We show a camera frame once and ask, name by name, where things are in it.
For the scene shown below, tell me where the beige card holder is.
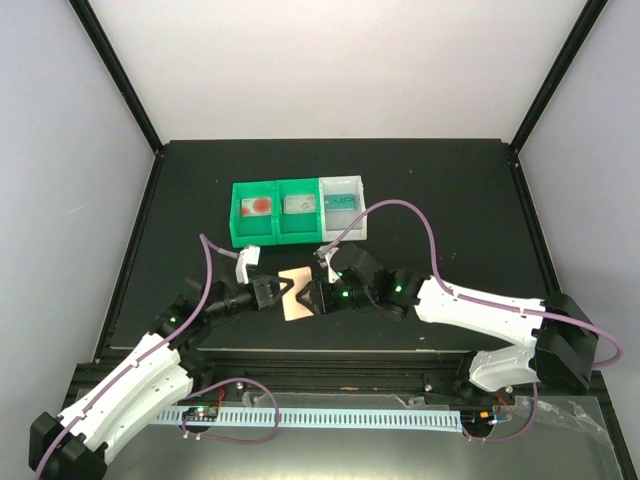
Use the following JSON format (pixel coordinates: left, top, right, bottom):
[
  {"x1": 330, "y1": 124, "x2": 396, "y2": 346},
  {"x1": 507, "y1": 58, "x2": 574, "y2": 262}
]
[{"x1": 278, "y1": 266, "x2": 314, "y2": 322}]

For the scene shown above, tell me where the green bin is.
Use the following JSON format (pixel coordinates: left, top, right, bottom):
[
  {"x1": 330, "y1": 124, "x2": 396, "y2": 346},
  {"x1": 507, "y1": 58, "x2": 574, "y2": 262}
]
[
  {"x1": 229, "y1": 181, "x2": 277, "y2": 248},
  {"x1": 276, "y1": 177, "x2": 322, "y2": 245}
]

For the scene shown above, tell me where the white bin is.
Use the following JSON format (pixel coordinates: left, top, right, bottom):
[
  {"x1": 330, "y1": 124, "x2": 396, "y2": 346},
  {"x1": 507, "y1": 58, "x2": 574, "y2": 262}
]
[{"x1": 318, "y1": 175, "x2": 366, "y2": 243}]

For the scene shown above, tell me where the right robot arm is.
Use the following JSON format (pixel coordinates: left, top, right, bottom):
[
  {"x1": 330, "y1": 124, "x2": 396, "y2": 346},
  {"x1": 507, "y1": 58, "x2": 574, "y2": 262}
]
[{"x1": 291, "y1": 269, "x2": 598, "y2": 403}]

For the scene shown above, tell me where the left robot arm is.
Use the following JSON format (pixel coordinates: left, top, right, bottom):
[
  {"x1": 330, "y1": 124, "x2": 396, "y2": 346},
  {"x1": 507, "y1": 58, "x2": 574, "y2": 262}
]
[{"x1": 28, "y1": 275, "x2": 294, "y2": 479}]

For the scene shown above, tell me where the white card in bin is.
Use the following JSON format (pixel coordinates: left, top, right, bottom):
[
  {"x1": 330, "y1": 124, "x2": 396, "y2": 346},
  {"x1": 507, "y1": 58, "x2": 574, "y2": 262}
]
[{"x1": 283, "y1": 193, "x2": 317, "y2": 215}]

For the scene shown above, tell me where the red circle card in bin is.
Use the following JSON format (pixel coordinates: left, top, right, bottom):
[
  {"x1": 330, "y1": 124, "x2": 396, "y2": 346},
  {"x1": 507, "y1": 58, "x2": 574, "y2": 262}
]
[{"x1": 240, "y1": 196, "x2": 272, "y2": 217}]

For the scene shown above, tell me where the teal VIP card in bin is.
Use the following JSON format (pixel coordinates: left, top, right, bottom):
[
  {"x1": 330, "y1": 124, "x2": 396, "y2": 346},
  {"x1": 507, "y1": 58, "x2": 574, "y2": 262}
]
[{"x1": 324, "y1": 193, "x2": 357, "y2": 212}]

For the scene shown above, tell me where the small circuit board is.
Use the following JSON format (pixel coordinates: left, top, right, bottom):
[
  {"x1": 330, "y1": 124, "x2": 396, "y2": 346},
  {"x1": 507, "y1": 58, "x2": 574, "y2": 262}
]
[{"x1": 183, "y1": 406, "x2": 218, "y2": 422}]

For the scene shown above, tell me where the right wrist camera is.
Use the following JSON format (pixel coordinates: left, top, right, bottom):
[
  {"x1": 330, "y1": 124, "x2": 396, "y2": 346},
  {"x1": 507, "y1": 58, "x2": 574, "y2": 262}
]
[{"x1": 315, "y1": 245, "x2": 345, "y2": 284}]

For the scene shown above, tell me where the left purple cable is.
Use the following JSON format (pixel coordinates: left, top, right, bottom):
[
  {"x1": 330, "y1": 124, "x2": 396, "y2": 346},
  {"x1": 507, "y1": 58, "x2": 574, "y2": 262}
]
[{"x1": 32, "y1": 233, "x2": 246, "y2": 476}]

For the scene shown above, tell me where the black aluminium rail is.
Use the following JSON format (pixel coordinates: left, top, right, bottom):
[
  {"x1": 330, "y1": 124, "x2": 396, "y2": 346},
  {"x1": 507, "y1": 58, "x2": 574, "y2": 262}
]
[{"x1": 74, "y1": 347, "x2": 506, "y2": 401}]

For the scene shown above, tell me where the purple cable loop front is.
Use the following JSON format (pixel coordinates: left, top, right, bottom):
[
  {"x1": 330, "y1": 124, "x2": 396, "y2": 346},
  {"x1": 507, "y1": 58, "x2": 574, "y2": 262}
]
[{"x1": 180, "y1": 372, "x2": 284, "y2": 444}]

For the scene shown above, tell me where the white slotted cable duct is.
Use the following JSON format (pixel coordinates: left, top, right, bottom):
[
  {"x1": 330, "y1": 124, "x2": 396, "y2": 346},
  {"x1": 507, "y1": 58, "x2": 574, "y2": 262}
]
[{"x1": 151, "y1": 406, "x2": 462, "y2": 433}]

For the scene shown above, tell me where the black frame post left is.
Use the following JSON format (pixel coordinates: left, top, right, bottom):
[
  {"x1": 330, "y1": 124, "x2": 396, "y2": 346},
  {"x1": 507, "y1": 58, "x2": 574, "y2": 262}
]
[{"x1": 68, "y1": 0, "x2": 164, "y2": 154}]

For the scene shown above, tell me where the black frame post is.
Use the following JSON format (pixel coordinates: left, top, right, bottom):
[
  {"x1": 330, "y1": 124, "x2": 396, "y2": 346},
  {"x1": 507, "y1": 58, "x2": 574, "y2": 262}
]
[
  {"x1": 510, "y1": 0, "x2": 608, "y2": 154},
  {"x1": 68, "y1": 0, "x2": 164, "y2": 154}
]

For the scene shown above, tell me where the black frame post right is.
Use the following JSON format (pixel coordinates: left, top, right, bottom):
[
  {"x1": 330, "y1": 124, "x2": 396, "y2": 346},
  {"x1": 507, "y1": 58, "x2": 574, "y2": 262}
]
[{"x1": 510, "y1": 0, "x2": 608, "y2": 154}]

